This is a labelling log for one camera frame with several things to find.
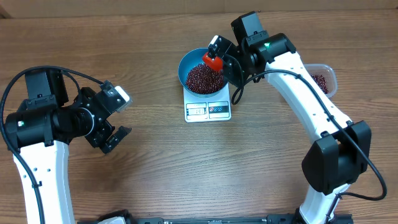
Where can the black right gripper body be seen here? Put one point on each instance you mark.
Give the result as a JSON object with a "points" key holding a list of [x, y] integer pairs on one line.
{"points": [[236, 72]]}

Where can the blue bowl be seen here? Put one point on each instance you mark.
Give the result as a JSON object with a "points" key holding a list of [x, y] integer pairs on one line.
{"points": [[190, 60]]}

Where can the clear plastic container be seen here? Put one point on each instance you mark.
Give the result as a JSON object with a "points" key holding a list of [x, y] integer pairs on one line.
{"points": [[327, 72]]}

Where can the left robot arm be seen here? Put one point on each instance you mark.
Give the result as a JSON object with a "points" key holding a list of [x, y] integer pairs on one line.
{"points": [[62, 105]]}

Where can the red measuring scoop blue handle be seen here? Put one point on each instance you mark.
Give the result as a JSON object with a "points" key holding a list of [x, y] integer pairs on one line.
{"points": [[215, 64]]}

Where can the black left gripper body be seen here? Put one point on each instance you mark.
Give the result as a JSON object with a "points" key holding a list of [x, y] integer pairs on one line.
{"points": [[99, 132]]}

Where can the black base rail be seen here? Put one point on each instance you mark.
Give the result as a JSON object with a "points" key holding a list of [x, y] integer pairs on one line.
{"points": [[123, 216]]}

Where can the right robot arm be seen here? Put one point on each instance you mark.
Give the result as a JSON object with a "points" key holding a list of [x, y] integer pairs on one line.
{"points": [[339, 151]]}

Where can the white digital kitchen scale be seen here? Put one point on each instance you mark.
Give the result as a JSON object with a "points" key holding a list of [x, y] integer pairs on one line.
{"points": [[207, 108]]}

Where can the red beans in bowl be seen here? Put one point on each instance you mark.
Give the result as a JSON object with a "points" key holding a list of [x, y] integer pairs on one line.
{"points": [[204, 80]]}

